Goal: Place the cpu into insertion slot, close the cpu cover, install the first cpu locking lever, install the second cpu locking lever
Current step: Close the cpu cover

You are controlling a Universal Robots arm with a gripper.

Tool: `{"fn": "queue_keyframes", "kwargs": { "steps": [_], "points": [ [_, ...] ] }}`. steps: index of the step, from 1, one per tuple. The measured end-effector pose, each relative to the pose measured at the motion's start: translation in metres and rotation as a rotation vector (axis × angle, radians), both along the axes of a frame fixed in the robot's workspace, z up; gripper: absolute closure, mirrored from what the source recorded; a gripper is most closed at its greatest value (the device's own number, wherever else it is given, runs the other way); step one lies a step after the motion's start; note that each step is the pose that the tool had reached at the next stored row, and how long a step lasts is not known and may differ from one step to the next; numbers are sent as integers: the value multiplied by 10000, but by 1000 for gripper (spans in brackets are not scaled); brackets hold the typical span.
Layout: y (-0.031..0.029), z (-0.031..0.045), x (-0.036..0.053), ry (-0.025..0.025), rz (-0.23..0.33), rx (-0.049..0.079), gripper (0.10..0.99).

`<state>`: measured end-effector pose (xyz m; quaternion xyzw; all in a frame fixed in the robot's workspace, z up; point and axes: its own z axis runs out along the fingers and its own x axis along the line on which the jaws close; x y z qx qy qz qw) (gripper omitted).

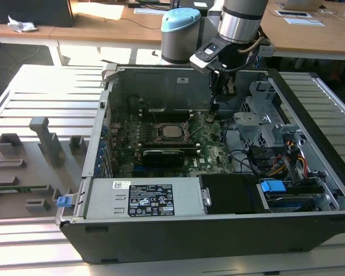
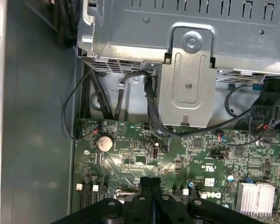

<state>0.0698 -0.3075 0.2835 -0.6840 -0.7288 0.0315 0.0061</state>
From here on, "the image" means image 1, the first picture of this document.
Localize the grey power supply unit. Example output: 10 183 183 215
83 177 205 220

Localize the black fan shroud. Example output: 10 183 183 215
199 173 271 215

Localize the green motherboard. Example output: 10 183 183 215
108 110 236 178

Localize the black data cable bundle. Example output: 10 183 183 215
228 145 277 177

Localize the green RAM stick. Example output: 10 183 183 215
0 185 48 193

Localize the black RAM slot bank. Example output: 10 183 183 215
136 141 202 151
138 109 194 122

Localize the grey parts rack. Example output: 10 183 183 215
0 116 89 223

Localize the wooden desk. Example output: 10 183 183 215
0 0 173 41
260 0 345 62

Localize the silver CPU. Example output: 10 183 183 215
162 125 181 139

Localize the silver metal drive cage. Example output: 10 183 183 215
232 80 305 151

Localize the crumpled white paper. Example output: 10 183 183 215
6 14 39 33

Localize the hard disk in blue carrier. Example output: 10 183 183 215
258 178 326 214

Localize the white paper sheet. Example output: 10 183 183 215
283 17 325 28
133 7 169 15

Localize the black box on desk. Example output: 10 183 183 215
0 0 74 28

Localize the metal socket cover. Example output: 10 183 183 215
182 110 204 137

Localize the black open PC case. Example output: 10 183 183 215
54 63 345 265

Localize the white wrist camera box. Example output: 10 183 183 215
189 41 223 72

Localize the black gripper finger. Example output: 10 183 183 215
226 75 236 95
209 68 221 114

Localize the coloured power wire bundle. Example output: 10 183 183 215
271 139 309 177

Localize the CPU socket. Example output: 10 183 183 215
151 122 195 145

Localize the grey laptop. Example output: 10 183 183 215
282 0 325 11

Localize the flat tablet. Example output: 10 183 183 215
275 10 313 19

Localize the black graphics card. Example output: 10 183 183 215
142 148 186 168

